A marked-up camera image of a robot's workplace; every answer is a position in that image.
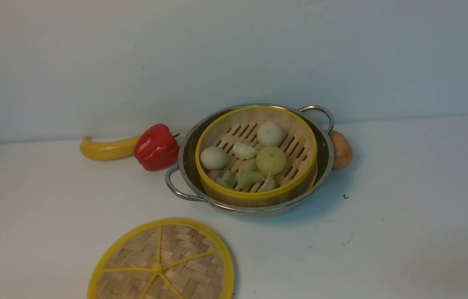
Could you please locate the yellow bamboo steamer basket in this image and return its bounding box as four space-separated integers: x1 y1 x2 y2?
194 105 318 208

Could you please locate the yellow bamboo steamer lid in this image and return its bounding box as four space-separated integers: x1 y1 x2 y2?
86 218 236 299

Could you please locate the stainless steel pot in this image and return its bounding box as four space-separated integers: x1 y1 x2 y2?
165 103 334 218

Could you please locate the white dumpling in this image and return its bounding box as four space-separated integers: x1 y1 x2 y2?
232 142 258 160

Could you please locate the white bun lower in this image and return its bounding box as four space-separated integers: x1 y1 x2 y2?
200 146 229 170

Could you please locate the white bun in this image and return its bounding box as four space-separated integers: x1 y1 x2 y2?
256 121 286 147
200 146 229 170

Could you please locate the green dumpling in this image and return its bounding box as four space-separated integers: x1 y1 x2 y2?
215 159 276 192

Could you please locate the pink dumpling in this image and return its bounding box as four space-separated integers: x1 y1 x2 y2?
207 169 223 182

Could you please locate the yellow-green bun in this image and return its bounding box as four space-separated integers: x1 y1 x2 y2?
256 146 287 175

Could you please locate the white bun upper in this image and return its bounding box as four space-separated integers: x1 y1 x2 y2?
256 121 286 147

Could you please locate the red bell pepper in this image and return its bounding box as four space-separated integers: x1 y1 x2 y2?
134 123 180 172

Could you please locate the brown potato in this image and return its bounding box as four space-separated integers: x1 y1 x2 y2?
329 130 353 171

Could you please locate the yellow banana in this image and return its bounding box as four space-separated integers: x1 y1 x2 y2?
80 135 140 161

